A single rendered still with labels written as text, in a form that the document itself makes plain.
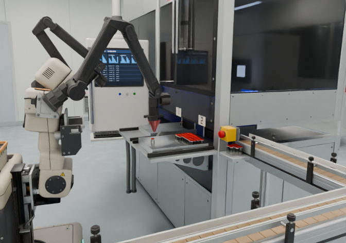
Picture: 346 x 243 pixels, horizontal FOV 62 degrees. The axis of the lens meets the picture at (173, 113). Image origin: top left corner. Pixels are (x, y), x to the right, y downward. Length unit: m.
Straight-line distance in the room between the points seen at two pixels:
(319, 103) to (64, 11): 5.84
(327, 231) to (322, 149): 1.31
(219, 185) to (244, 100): 0.51
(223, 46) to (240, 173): 0.75
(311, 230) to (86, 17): 6.54
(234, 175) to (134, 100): 1.10
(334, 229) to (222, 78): 0.92
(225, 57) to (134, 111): 1.11
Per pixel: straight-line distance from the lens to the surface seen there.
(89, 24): 6.99
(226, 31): 1.59
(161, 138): 1.82
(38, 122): 1.63
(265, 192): 1.64
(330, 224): 0.96
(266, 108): 1.79
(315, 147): 2.17
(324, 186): 1.30
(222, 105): 1.59
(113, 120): 2.43
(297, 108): 1.97
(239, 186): 1.81
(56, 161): 1.64
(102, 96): 2.39
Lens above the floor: 1.37
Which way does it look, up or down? 10 degrees down
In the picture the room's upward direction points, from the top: 1 degrees clockwise
